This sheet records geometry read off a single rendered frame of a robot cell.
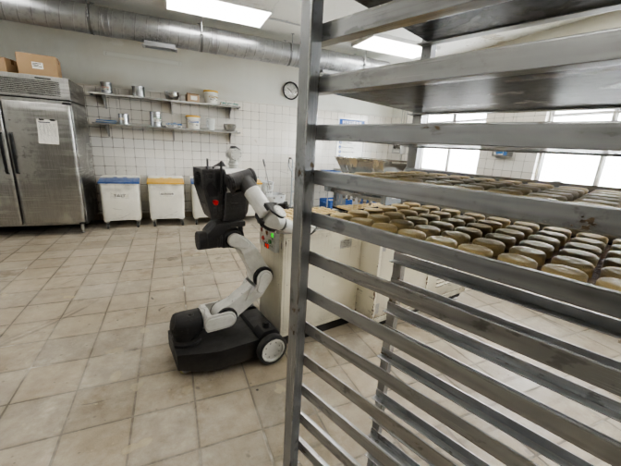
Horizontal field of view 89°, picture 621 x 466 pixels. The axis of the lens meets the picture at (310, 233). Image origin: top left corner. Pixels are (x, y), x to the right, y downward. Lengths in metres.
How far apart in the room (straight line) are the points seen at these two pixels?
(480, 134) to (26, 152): 5.33
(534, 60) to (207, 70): 5.95
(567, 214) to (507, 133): 0.12
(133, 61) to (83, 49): 0.65
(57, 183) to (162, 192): 1.29
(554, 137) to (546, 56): 0.09
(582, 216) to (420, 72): 0.29
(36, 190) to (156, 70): 2.52
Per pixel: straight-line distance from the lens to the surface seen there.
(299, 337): 0.79
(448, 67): 0.54
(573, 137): 0.48
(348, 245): 2.36
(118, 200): 5.62
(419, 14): 0.58
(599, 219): 0.48
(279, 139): 6.44
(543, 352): 0.53
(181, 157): 6.14
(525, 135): 0.49
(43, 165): 5.46
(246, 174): 1.74
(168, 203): 5.57
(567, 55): 0.49
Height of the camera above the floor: 1.38
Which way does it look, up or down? 15 degrees down
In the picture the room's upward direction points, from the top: 3 degrees clockwise
